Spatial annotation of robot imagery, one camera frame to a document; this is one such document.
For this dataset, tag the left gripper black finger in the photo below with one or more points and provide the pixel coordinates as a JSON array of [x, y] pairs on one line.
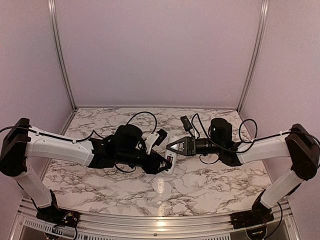
[[160, 160], [166, 169]]

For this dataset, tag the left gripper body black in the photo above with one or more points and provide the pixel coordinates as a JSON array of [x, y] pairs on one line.
[[150, 166]]

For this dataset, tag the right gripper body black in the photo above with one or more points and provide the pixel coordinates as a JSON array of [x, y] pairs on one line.
[[192, 147]]

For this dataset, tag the white remote control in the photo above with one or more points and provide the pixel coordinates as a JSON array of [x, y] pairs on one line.
[[171, 139]]

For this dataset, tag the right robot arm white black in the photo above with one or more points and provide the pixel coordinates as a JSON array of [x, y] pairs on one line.
[[297, 144]]

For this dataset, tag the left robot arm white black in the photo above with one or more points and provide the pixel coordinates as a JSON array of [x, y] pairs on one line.
[[126, 146]]

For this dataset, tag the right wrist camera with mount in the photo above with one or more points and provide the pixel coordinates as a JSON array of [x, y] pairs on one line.
[[189, 127]]

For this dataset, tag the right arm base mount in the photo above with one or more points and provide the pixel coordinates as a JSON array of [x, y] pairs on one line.
[[250, 218]]

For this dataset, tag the front aluminium frame rail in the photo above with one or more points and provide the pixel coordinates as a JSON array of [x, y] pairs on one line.
[[98, 226]]

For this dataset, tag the right rear aluminium post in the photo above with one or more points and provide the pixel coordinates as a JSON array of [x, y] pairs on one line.
[[264, 9]]

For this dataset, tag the aluminium post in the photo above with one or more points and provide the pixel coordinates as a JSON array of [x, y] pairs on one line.
[[264, 9], [59, 51]]

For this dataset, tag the left rear aluminium post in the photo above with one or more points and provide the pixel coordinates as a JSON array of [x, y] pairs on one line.
[[59, 51]]

